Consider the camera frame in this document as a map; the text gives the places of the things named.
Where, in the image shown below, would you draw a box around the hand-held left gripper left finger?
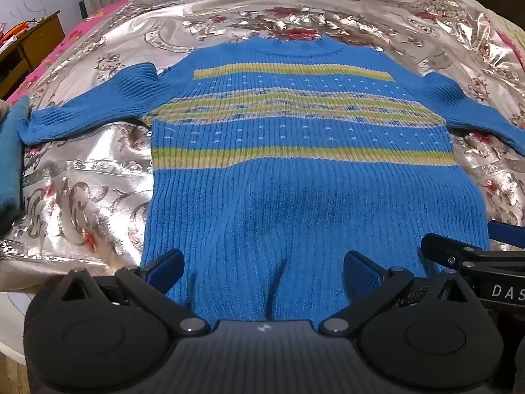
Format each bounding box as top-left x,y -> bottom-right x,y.
61,248 -> 211,335

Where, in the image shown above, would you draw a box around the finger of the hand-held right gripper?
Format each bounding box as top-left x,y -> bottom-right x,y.
487,220 -> 525,242
421,233 -> 495,274

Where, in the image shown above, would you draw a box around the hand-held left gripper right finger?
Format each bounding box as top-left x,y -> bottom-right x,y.
319,250 -> 466,336

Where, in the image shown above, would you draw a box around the blue striped knit sweater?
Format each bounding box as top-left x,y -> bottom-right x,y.
16,36 -> 525,323

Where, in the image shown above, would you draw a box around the silver floral bedspread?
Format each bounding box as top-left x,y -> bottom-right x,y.
0,0 -> 525,292

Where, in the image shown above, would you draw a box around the white line-printed sheet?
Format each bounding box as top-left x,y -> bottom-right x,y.
0,289 -> 42,362

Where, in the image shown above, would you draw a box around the teal cloth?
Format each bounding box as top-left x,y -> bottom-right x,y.
0,96 -> 32,219

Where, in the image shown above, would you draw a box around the wooden cabinet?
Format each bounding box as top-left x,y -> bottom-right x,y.
0,11 -> 66,100

